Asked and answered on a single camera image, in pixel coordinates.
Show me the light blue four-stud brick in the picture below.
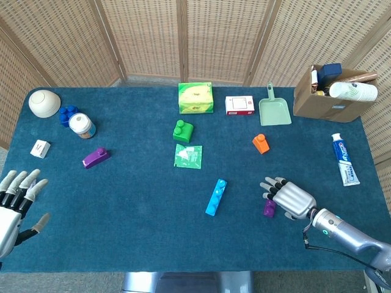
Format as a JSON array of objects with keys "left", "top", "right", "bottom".
[{"left": 205, "top": 178, "right": 228, "bottom": 217}]

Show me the purple sloped one-stud brick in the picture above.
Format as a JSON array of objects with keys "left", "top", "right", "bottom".
[{"left": 82, "top": 147, "right": 111, "bottom": 170}]

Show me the red and white box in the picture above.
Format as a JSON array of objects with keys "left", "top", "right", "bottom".
[{"left": 225, "top": 95, "right": 255, "bottom": 116}]

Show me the blue white toothpaste tube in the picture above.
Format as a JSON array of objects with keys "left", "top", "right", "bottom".
[{"left": 331, "top": 132, "right": 361, "bottom": 187}]

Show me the grey robot torso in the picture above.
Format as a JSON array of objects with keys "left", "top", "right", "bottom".
[{"left": 121, "top": 270, "right": 254, "bottom": 293}]

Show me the small purple two-stud brick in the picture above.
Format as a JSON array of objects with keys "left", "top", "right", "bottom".
[{"left": 263, "top": 198, "right": 277, "bottom": 219}]

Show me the small white cube box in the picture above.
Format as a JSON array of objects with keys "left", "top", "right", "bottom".
[{"left": 30, "top": 139, "right": 51, "bottom": 159}]

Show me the brown cardboard box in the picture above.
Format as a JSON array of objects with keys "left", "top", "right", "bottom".
[{"left": 293, "top": 64, "right": 378, "bottom": 123}]

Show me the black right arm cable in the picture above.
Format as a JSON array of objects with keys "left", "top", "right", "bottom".
[{"left": 302, "top": 225, "right": 376, "bottom": 269}]

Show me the clear jar with white lid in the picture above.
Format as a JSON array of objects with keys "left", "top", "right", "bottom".
[{"left": 68, "top": 112, "right": 97, "bottom": 140}]

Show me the dark blue small box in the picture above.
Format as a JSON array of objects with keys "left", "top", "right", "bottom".
[{"left": 316, "top": 63, "right": 343, "bottom": 86}]

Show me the green yellow tissue pack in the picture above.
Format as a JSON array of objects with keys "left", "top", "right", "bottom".
[{"left": 178, "top": 82, "right": 214, "bottom": 115}]

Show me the beige bowl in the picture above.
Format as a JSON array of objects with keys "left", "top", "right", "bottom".
[{"left": 28, "top": 90, "right": 62, "bottom": 118}]

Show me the orange sloped one-stud brick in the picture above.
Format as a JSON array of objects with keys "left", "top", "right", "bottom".
[{"left": 252, "top": 133, "right": 271, "bottom": 155}]

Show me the mint green dustpan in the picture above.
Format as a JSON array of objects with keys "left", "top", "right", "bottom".
[{"left": 258, "top": 82, "right": 293, "bottom": 126}]

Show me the green sachet packet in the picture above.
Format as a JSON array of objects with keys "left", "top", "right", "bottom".
[{"left": 174, "top": 143, "right": 203, "bottom": 170}]

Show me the blue table cloth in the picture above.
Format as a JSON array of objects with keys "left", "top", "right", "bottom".
[{"left": 0, "top": 86, "right": 391, "bottom": 273}]

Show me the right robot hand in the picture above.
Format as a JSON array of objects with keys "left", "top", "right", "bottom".
[{"left": 259, "top": 176, "right": 318, "bottom": 220}]

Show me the green rounded two-stud brick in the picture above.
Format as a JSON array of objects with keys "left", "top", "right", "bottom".
[{"left": 172, "top": 119, "right": 196, "bottom": 144}]

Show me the stack of white paper cups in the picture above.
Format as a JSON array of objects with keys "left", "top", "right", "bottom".
[{"left": 329, "top": 81, "right": 379, "bottom": 101}]

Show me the blue and white object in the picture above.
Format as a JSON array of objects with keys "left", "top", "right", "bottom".
[{"left": 59, "top": 105, "right": 79, "bottom": 128}]

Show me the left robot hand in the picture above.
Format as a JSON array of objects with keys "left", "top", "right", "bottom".
[{"left": 0, "top": 168, "right": 51, "bottom": 259}]

